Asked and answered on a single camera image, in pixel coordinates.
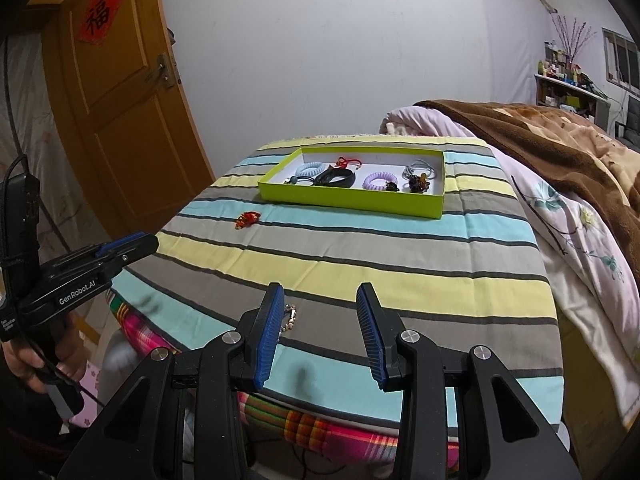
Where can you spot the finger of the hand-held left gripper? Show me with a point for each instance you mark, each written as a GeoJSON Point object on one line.
{"type": "Point", "coordinates": [120, 245]}
{"type": "Point", "coordinates": [142, 250]}

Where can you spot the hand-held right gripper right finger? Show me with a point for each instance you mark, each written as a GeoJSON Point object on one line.
{"type": "Point", "coordinates": [370, 340]}

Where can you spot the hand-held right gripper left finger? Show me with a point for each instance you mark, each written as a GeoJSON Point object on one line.
{"type": "Point", "coordinates": [267, 340]}

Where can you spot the green cardboard box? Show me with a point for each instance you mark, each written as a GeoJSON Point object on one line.
{"type": "Point", "coordinates": [350, 202]}

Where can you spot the person's left forearm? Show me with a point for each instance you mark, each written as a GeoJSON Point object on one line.
{"type": "Point", "coordinates": [25, 435]}

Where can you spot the person's left hand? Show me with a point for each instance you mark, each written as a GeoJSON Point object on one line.
{"type": "Point", "coordinates": [27, 362]}

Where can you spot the striped bed cloth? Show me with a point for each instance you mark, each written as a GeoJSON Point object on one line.
{"type": "Point", "coordinates": [350, 270]}

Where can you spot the colourful plaid cloth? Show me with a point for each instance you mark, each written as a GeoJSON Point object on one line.
{"type": "Point", "coordinates": [310, 430]}

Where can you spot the pink floral pajama leg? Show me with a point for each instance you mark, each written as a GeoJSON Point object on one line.
{"type": "Point", "coordinates": [90, 392]}

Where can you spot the translucent printed curtain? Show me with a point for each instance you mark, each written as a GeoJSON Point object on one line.
{"type": "Point", "coordinates": [55, 160]}

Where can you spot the orange wooden door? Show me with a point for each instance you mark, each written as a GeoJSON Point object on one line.
{"type": "Point", "coordinates": [125, 135]}

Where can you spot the metal door latch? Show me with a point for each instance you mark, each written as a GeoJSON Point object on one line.
{"type": "Point", "coordinates": [162, 72]}

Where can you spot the pink floral quilt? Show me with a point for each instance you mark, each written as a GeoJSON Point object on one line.
{"type": "Point", "coordinates": [575, 240]}

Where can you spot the red diamond door poster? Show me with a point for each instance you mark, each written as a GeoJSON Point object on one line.
{"type": "Point", "coordinates": [100, 17]}

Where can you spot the brown plush blanket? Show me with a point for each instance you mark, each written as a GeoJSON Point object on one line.
{"type": "Point", "coordinates": [550, 140]}

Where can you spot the wooden shelf desk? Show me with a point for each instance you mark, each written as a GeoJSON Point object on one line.
{"type": "Point", "coordinates": [575, 100]}

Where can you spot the group of bottles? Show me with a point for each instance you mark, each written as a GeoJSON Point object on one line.
{"type": "Point", "coordinates": [562, 67]}

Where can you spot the black chair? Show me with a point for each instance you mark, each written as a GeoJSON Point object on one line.
{"type": "Point", "coordinates": [631, 127]}

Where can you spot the purple flower branches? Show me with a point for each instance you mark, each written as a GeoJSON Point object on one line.
{"type": "Point", "coordinates": [572, 40]}

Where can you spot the barred window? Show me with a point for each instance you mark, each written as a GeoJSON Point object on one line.
{"type": "Point", "coordinates": [622, 60]}

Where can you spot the wooden bed frame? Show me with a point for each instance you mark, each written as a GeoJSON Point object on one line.
{"type": "Point", "coordinates": [585, 385]}

